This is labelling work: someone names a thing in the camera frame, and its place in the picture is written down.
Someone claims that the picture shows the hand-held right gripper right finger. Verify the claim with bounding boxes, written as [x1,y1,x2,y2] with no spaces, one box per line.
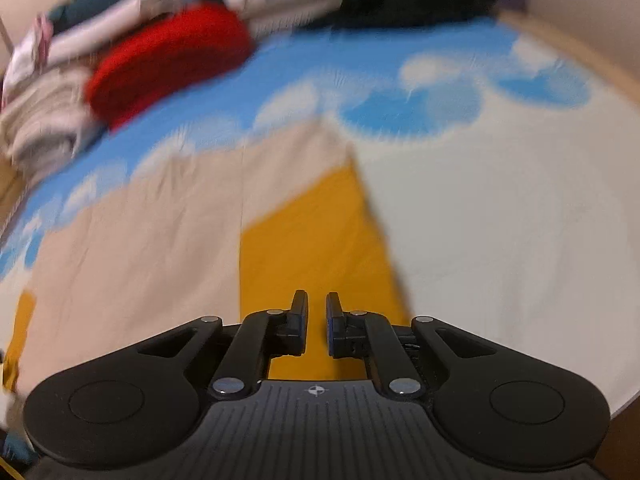
[325,291,497,402]

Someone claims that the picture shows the grey striped cloth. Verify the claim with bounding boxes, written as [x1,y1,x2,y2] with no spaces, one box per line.
[249,0,347,37]

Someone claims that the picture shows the red cloth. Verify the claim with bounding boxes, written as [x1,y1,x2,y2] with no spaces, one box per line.
[84,1,257,132]

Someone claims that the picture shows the wooden bed frame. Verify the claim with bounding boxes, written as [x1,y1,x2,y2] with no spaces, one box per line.
[499,9,640,107]

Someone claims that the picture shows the beige pants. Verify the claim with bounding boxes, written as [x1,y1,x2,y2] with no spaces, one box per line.
[10,117,418,397]

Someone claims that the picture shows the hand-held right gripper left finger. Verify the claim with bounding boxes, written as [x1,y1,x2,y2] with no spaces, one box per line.
[137,289,309,402]

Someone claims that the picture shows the white and pink clothes pile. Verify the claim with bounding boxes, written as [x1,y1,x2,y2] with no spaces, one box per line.
[0,0,113,173]

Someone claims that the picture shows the blue white yellow printed bedsheet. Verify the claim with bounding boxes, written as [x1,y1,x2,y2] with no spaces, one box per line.
[0,15,640,413]

